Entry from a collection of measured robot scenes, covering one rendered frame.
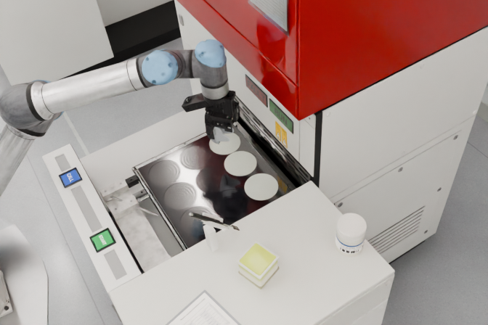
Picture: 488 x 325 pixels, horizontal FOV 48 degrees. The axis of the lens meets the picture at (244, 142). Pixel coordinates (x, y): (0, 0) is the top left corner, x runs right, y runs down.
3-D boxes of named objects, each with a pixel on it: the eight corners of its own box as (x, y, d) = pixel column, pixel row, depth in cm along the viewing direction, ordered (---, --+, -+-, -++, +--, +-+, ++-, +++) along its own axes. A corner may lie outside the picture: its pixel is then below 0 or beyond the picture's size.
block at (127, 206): (135, 200, 164) (133, 194, 162) (140, 208, 162) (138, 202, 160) (111, 212, 161) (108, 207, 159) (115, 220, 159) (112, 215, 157)
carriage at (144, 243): (126, 187, 171) (124, 181, 169) (179, 273, 149) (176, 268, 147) (102, 199, 169) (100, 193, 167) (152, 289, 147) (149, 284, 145)
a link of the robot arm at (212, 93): (195, 86, 143) (206, 67, 149) (197, 99, 147) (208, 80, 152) (222, 91, 142) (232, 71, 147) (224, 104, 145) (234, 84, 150)
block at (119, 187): (125, 183, 169) (123, 177, 166) (129, 190, 167) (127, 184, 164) (101, 195, 166) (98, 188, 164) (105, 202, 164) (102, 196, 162)
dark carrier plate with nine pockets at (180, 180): (232, 124, 181) (232, 122, 180) (291, 191, 160) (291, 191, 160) (137, 170, 170) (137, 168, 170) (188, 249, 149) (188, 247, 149)
